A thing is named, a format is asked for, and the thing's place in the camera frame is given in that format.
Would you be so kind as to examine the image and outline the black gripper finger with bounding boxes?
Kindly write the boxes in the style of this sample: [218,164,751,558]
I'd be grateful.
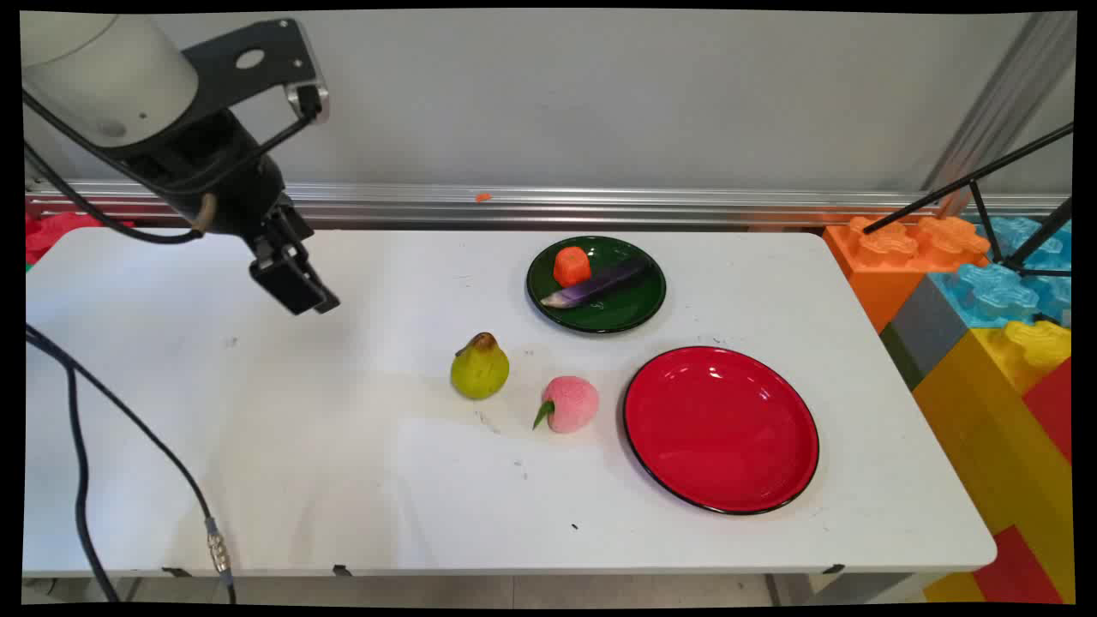
[249,209,329,316]
[306,261,342,314]

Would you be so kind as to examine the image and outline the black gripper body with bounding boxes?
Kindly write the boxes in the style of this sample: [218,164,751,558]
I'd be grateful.
[127,110,315,247]

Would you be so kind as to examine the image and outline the purple toy eggplant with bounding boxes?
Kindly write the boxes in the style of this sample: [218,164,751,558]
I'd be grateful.
[540,256,652,309]

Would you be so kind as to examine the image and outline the green toy pear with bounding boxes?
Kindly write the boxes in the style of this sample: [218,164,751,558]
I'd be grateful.
[450,332,511,401]

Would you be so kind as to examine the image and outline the red plastic block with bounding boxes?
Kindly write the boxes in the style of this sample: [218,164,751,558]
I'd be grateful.
[25,212,135,267]

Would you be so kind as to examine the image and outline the orange toy carrot piece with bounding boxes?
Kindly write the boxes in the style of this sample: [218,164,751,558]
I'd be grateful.
[553,246,593,288]

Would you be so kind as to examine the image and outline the pink toy peach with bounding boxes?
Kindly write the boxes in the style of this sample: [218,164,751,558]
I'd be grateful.
[532,375,601,434]

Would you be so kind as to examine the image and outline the dark green plate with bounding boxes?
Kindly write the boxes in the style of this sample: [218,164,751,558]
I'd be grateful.
[525,235,668,335]

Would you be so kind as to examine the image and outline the red plate with black rim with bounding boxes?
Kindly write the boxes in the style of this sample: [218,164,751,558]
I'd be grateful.
[621,345,821,517]

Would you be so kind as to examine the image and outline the orange giant building block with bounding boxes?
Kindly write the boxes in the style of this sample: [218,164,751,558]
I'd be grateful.
[823,214,992,333]

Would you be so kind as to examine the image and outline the dark green giant building block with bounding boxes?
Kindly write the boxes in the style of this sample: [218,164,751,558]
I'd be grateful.
[879,322,925,392]

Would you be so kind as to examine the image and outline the grey giant building block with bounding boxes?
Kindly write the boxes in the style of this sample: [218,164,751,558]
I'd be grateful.
[891,274,971,380]

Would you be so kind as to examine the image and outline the blue giant building block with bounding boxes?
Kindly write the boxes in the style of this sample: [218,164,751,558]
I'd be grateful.
[930,216,1074,330]

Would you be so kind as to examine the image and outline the black tripod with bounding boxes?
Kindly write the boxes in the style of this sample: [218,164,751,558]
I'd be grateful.
[861,122,1075,279]

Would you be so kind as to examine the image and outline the red giant building block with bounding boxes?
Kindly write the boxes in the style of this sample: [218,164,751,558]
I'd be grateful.
[1022,358,1074,465]

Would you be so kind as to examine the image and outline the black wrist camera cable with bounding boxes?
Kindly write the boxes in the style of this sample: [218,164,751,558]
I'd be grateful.
[23,89,325,246]

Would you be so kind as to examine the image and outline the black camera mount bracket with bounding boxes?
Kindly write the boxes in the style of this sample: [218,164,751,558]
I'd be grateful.
[180,18,330,126]

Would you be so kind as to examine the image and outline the black cable with silver connector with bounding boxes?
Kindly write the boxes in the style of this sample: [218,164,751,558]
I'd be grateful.
[24,326,237,605]

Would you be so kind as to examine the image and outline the aluminium rail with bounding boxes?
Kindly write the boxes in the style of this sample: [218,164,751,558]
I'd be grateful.
[26,179,1072,232]

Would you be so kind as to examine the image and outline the thick black cable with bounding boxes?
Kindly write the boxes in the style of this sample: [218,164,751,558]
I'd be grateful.
[24,336,122,604]

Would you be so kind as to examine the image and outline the aluminium post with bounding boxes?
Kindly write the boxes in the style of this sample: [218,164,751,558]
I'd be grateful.
[921,12,1077,217]

